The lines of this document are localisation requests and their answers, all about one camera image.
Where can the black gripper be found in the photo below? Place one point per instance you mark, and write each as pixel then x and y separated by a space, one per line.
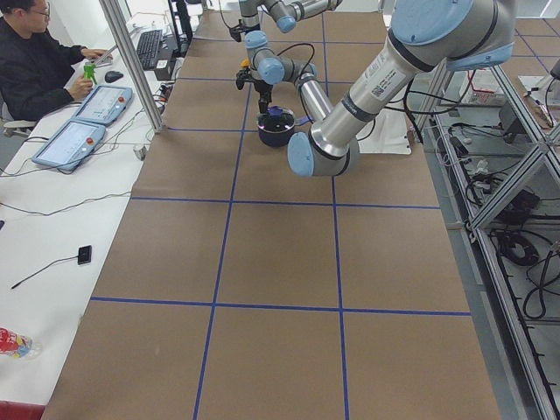
pixel 263 91

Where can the glass lid purple knob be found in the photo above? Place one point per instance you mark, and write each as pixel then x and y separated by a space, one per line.
pixel 276 120

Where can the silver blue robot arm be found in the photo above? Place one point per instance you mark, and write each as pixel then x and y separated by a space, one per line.
pixel 465 35
pixel 284 14

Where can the black keyboard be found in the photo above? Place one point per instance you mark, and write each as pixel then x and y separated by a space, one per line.
pixel 147 49

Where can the black computer mouse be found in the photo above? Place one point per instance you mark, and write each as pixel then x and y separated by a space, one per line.
pixel 112 76

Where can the upper blue teach pendant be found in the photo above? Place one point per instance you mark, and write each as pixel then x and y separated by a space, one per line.
pixel 104 105

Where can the blue teach pendant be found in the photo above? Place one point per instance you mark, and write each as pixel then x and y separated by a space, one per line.
pixel 70 145
pixel 104 105

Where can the green spray bottle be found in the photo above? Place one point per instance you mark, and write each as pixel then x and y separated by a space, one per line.
pixel 89 72

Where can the brown paper table mat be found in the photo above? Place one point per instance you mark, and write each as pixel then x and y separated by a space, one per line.
pixel 235 289

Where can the lower blue teach pendant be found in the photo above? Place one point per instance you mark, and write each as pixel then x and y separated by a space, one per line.
pixel 70 145

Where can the person in black jacket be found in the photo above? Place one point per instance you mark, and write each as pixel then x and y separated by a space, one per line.
pixel 35 67

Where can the small black square device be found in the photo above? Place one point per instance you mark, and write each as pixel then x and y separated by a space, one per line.
pixel 84 254

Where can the black power adapter box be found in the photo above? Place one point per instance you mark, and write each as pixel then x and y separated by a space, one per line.
pixel 509 121

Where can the red labelled plastic bottle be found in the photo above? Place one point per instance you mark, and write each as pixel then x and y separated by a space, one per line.
pixel 18 346

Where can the dark blue pot purple handle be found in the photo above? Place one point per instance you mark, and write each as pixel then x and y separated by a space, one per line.
pixel 277 140

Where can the aluminium frame post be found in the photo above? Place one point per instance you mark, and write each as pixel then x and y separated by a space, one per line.
pixel 120 32

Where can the aluminium side rack frame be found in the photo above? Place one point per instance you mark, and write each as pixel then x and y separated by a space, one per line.
pixel 500 194

